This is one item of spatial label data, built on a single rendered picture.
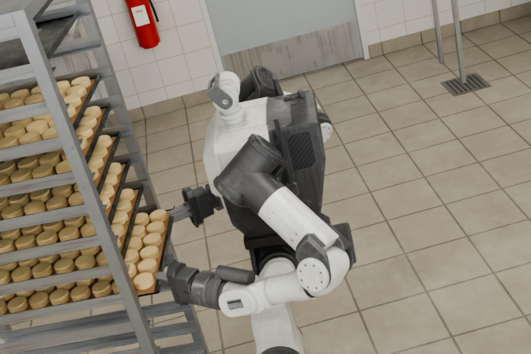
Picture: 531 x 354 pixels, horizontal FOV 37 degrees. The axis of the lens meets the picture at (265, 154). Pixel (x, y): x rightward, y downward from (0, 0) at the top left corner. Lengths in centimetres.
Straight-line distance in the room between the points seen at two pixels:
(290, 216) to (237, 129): 32
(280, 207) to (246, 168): 12
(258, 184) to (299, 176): 22
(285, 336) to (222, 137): 67
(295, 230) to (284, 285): 15
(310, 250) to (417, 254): 202
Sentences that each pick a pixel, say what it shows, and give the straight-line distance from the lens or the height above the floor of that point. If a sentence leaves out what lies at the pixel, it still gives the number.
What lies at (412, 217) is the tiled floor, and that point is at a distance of 394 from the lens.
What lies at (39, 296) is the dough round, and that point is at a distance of 216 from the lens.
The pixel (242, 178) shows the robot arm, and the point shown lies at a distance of 176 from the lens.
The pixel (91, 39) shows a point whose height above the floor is 160.
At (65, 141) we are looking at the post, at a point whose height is 152.
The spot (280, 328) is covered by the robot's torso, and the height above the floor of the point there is 74.
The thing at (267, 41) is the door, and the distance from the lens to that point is 569.
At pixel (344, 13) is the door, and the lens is 575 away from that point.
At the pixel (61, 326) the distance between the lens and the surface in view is 270.
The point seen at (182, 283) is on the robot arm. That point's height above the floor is 107.
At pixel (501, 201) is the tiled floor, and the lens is 399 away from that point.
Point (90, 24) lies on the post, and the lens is 216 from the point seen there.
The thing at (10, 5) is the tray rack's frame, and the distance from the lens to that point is 178.
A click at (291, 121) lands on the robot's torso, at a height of 137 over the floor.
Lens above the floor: 218
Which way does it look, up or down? 27 degrees down
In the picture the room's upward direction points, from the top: 14 degrees counter-clockwise
